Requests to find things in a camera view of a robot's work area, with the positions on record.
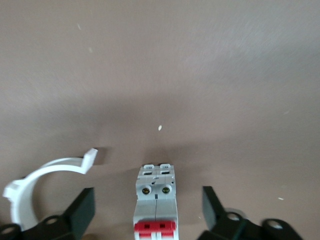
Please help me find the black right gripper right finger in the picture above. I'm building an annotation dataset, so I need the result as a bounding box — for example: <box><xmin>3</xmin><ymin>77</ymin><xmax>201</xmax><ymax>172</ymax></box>
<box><xmin>197</xmin><ymin>186</ymin><xmax>303</xmax><ymax>240</ymax></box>

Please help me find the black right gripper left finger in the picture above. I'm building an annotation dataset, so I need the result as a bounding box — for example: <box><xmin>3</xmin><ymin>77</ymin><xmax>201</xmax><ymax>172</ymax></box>
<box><xmin>0</xmin><ymin>187</ymin><xmax>96</xmax><ymax>240</ymax></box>

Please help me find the white red circuit breaker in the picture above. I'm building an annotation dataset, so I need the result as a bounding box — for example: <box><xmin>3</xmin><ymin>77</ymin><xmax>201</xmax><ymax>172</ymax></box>
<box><xmin>133</xmin><ymin>162</ymin><xmax>179</xmax><ymax>240</ymax></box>

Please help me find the small white half-ring clamp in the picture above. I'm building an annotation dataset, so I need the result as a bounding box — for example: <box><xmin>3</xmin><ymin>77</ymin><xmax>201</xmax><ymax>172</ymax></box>
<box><xmin>2</xmin><ymin>148</ymin><xmax>99</xmax><ymax>232</ymax></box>

